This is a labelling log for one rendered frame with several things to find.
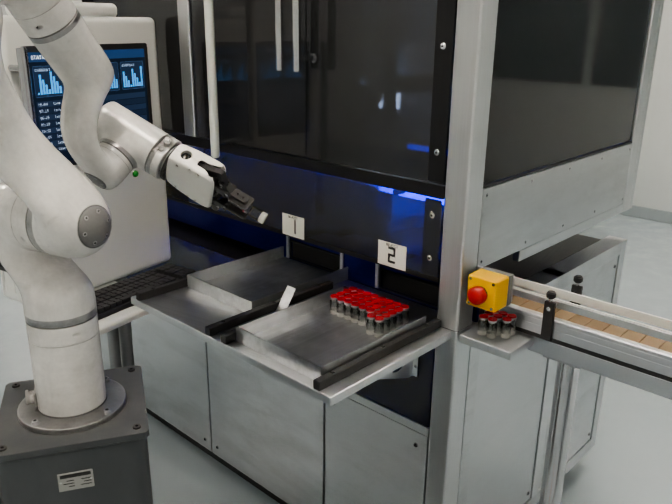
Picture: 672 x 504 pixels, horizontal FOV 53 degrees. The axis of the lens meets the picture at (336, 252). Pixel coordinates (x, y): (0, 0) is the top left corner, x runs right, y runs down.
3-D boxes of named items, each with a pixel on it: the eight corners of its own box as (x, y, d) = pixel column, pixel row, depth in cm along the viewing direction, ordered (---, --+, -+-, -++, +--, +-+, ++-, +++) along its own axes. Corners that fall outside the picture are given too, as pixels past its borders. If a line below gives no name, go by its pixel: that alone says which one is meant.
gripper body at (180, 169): (180, 130, 127) (231, 161, 127) (178, 163, 136) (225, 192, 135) (156, 155, 123) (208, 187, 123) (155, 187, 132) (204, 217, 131)
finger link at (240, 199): (226, 173, 126) (256, 191, 126) (224, 182, 129) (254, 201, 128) (216, 184, 124) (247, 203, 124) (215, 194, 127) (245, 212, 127)
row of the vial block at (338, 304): (334, 310, 165) (334, 293, 163) (391, 333, 153) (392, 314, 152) (327, 313, 163) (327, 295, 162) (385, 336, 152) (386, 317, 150)
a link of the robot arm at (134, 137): (139, 161, 124) (170, 126, 128) (80, 124, 125) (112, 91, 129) (144, 183, 132) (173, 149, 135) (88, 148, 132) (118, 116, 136)
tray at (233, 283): (283, 256, 202) (282, 245, 201) (347, 279, 186) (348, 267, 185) (187, 287, 179) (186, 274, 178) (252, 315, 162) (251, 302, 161)
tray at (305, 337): (341, 298, 172) (342, 285, 171) (425, 329, 156) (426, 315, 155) (236, 341, 149) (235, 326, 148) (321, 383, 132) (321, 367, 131)
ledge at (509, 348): (490, 323, 164) (491, 316, 163) (540, 340, 156) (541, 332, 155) (458, 341, 154) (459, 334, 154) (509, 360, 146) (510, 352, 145)
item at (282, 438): (236, 308, 385) (230, 154, 356) (591, 465, 252) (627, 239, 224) (66, 370, 315) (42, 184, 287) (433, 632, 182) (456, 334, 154)
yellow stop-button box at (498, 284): (482, 295, 155) (485, 265, 153) (511, 304, 150) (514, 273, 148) (464, 304, 150) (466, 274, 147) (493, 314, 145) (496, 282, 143)
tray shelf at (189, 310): (271, 259, 206) (271, 253, 206) (469, 328, 161) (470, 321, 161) (130, 303, 173) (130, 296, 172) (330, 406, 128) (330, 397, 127)
